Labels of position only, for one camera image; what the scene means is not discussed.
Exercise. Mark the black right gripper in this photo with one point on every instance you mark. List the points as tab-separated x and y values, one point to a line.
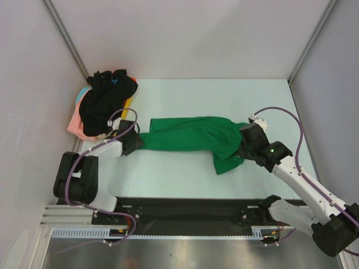
247	148

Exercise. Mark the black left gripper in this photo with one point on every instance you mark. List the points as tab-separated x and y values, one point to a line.
138	143

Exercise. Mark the green t-shirt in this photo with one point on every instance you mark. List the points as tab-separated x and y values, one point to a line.
219	135

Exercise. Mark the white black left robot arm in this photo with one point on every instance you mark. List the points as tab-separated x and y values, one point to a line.
77	180

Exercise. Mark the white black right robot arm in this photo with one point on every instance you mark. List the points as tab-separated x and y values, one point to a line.
331	222

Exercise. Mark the yellow t-shirt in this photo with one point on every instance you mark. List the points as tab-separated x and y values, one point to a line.
126	105

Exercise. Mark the black t-shirt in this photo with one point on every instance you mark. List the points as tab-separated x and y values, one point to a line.
108	94

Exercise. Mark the pink t-shirt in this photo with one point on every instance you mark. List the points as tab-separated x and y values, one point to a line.
76	126

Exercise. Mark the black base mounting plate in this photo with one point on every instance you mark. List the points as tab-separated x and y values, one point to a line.
190	216

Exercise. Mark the light blue t-shirt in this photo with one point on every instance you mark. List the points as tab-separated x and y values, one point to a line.
82	92

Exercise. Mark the white slotted cable duct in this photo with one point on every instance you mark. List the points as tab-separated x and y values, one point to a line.
115	233

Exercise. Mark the aluminium front rail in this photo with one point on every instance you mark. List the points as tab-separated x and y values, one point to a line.
66	216

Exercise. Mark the aluminium corner frame post left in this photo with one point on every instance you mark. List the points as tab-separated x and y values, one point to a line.
65	36

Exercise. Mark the aluminium corner frame post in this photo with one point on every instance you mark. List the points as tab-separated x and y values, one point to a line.
65	36
321	24

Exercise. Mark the aluminium corner frame post right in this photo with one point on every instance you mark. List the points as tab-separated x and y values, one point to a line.
321	24

